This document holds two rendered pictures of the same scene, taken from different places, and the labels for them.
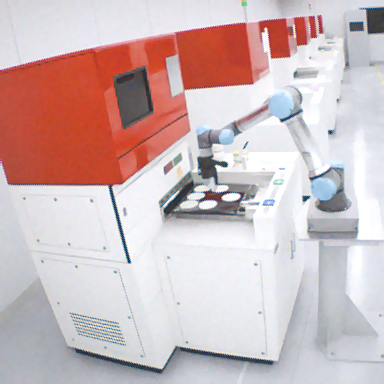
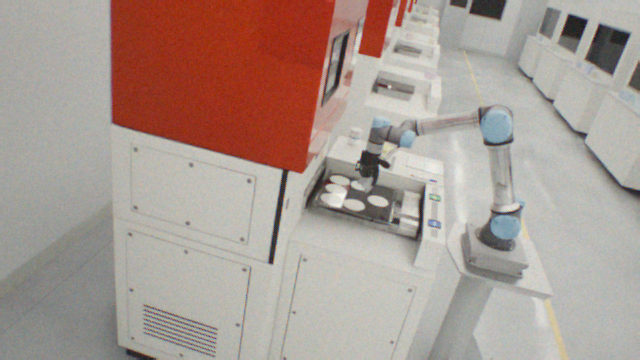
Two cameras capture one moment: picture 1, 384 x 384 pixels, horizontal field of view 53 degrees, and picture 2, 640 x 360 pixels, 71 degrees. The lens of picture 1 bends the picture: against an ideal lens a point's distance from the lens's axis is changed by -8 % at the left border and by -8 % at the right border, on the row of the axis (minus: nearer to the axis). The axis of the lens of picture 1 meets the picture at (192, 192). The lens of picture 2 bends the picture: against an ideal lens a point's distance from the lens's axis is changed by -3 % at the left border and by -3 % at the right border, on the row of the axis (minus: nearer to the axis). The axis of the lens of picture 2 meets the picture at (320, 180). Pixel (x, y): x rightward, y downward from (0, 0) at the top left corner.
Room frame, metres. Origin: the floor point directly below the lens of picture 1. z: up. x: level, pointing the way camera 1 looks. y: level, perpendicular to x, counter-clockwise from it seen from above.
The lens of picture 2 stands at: (0.26, 0.66, 1.92)
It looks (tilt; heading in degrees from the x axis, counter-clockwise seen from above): 26 degrees down; 343
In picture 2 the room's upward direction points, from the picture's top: 11 degrees clockwise
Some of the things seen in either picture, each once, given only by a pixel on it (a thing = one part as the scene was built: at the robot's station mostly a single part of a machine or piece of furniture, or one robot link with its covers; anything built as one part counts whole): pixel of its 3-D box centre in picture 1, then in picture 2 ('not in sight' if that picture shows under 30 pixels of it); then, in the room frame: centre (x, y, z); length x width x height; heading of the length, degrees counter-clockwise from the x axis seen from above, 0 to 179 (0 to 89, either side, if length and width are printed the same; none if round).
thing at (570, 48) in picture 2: not in sight; (578, 53); (8.67, -7.04, 1.00); 1.80 x 1.08 x 2.00; 155
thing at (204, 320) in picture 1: (244, 263); (358, 271); (2.14, -0.25, 0.41); 0.97 x 0.64 x 0.82; 155
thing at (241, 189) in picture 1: (213, 196); (357, 195); (2.11, -0.12, 0.90); 0.34 x 0.34 x 0.01; 65
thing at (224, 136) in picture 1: (223, 136); (402, 136); (1.98, -0.20, 1.27); 0.11 x 0.11 x 0.08; 54
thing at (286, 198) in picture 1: (275, 204); (430, 223); (1.90, -0.42, 0.89); 0.55 x 0.09 x 0.14; 155
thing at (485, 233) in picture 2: (333, 194); (498, 229); (1.77, -0.69, 0.95); 0.15 x 0.15 x 0.10
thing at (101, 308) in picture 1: (130, 277); (224, 265); (2.18, 0.48, 0.41); 0.82 x 0.71 x 0.82; 155
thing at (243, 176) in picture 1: (247, 171); (384, 170); (2.42, -0.37, 0.89); 0.62 x 0.35 x 0.14; 65
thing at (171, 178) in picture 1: (159, 190); (307, 176); (2.04, 0.17, 1.02); 0.82 x 0.03 x 0.40; 155
